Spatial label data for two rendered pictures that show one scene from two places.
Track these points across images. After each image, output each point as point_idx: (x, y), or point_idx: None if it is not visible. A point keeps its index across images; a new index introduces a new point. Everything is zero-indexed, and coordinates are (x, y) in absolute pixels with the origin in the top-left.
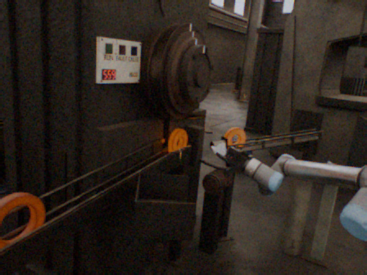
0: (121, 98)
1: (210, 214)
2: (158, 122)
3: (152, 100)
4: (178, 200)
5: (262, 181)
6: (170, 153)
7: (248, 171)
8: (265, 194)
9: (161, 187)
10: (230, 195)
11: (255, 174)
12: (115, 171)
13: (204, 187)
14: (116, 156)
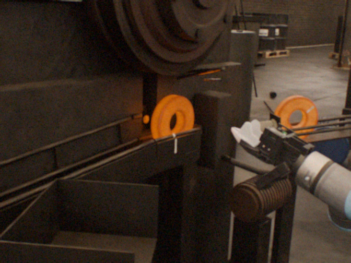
0: (43, 32)
1: (246, 259)
2: (130, 82)
3: (107, 35)
4: (138, 238)
5: (331, 200)
6: (151, 142)
7: (303, 178)
8: (344, 227)
9: (103, 208)
10: (289, 224)
11: (316, 186)
12: (28, 174)
13: (232, 210)
14: (30, 145)
